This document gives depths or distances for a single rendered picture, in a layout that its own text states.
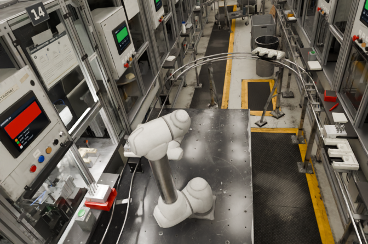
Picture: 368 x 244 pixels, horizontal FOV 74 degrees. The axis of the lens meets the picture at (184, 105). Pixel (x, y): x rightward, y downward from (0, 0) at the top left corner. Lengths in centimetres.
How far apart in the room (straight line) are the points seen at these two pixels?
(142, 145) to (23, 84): 61
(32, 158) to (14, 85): 35
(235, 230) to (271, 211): 92
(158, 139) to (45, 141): 60
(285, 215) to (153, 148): 173
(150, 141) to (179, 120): 16
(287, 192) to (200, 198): 133
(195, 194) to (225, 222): 31
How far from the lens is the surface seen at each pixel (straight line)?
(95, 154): 203
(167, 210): 154
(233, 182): 193
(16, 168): 134
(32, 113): 134
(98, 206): 170
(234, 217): 178
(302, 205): 270
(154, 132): 114
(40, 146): 142
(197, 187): 158
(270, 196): 270
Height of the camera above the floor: 224
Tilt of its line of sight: 36 degrees down
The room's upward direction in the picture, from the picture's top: 10 degrees counter-clockwise
